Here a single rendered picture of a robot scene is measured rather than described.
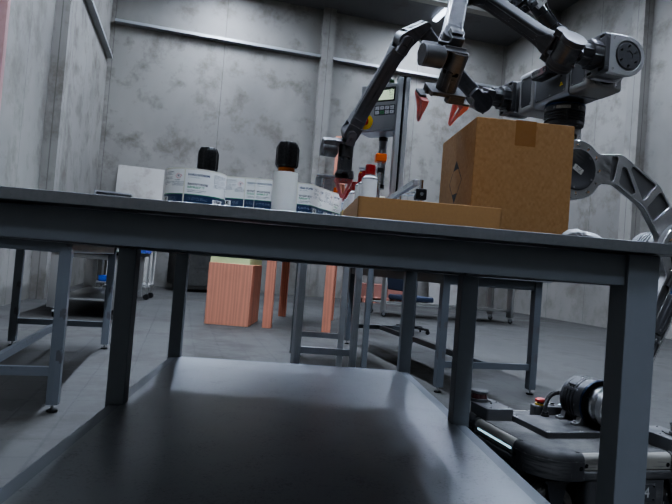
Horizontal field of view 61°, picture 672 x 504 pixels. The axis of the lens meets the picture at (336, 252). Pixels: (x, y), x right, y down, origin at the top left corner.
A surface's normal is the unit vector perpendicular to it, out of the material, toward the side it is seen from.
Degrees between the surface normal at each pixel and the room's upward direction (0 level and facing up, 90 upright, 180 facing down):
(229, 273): 90
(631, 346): 90
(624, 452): 90
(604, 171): 90
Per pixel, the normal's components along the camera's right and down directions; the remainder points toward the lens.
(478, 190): 0.08, -0.02
